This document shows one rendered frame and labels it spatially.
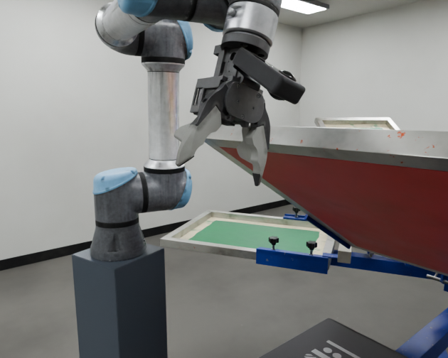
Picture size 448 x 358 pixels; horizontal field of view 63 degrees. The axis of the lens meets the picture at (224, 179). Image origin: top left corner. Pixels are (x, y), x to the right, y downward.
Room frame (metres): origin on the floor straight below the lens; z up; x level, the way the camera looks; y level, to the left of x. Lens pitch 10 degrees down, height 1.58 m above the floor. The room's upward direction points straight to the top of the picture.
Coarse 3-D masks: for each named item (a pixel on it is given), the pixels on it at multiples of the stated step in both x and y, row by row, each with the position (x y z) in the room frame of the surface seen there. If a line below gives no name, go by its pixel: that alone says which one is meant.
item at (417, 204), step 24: (336, 168) 0.62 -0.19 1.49; (360, 168) 0.58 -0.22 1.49; (384, 168) 0.54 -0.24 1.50; (408, 168) 0.50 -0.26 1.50; (360, 192) 0.68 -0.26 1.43; (384, 192) 0.63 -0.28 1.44; (408, 192) 0.58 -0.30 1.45; (432, 192) 0.54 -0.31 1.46; (384, 216) 0.75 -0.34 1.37; (408, 216) 0.68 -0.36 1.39; (432, 216) 0.62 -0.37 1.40; (408, 240) 0.84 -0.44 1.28; (432, 240) 0.75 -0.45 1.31; (432, 264) 0.96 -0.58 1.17
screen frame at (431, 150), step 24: (216, 144) 0.82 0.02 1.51; (288, 144) 0.63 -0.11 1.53; (312, 144) 0.59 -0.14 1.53; (336, 144) 0.56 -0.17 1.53; (360, 144) 0.53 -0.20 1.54; (384, 144) 0.50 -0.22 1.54; (408, 144) 0.48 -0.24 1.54; (432, 144) 0.46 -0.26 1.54; (432, 168) 0.47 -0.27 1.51; (312, 216) 1.07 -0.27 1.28
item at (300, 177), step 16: (240, 160) 0.85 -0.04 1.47; (272, 160) 0.74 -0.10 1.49; (288, 160) 0.70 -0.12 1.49; (304, 160) 0.66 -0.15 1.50; (272, 176) 0.85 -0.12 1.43; (288, 176) 0.80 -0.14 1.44; (304, 176) 0.74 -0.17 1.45; (320, 176) 0.70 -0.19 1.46; (288, 192) 0.93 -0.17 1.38; (304, 192) 0.86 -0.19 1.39; (320, 192) 0.80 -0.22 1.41; (336, 192) 0.75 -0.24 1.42; (304, 208) 1.02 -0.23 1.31; (320, 208) 0.94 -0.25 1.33; (336, 208) 0.86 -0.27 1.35; (352, 208) 0.80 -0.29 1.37; (336, 224) 1.03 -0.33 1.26; (352, 224) 0.95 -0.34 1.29; (368, 224) 0.87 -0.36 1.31; (384, 224) 0.81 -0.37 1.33; (352, 240) 1.14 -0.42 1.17; (368, 240) 1.03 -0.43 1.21; (384, 240) 0.95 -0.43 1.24; (400, 240) 0.87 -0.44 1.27; (400, 256) 1.05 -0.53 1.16; (416, 256) 0.96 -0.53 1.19
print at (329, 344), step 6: (324, 342) 0.93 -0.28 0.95; (330, 342) 0.93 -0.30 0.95; (318, 348) 0.90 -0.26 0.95; (324, 348) 0.90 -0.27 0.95; (330, 348) 0.90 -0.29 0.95; (336, 348) 0.90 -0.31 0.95; (342, 348) 0.90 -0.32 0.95; (306, 354) 0.87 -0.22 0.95; (312, 354) 0.87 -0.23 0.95; (318, 354) 0.87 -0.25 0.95; (324, 354) 0.87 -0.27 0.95; (330, 354) 0.87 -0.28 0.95; (336, 354) 0.87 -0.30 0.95; (342, 354) 0.87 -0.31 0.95; (348, 354) 0.87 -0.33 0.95; (354, 354) 0.87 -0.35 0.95
